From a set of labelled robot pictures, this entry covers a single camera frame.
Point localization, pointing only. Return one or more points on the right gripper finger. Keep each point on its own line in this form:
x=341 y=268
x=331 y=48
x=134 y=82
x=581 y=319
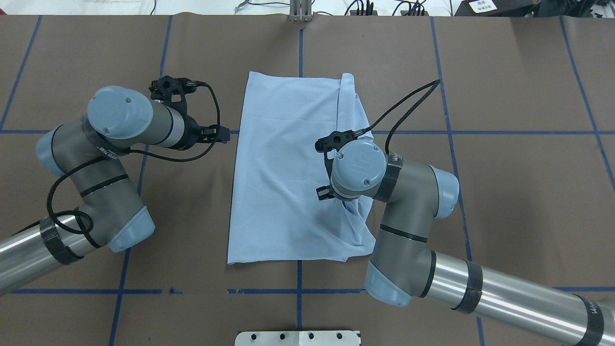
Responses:
x=325 y=193

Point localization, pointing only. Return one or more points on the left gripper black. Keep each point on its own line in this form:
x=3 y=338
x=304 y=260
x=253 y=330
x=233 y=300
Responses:
x=193 y=131

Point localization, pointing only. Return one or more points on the light blue t-shirt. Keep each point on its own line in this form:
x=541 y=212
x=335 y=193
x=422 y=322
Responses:
x=275 y=212

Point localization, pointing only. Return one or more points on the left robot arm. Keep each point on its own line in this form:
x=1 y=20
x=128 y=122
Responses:
x=93 y=203

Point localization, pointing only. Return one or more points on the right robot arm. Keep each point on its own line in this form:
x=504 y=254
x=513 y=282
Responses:
x=508 y=228

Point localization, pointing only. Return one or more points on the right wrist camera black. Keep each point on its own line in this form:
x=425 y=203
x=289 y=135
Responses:
x=336 y=140

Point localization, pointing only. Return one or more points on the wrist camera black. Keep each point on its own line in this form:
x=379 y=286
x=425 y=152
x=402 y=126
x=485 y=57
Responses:
x=336 y=140
x=172 y=91

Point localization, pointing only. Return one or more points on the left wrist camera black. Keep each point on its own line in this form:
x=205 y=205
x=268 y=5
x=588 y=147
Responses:
x=172 y=91

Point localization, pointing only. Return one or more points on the aluminium frame post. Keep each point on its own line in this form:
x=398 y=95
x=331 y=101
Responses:
x=300 y=10

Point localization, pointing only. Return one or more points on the white pedestal base plate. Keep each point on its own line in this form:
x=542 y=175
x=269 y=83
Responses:
x=299 y=338

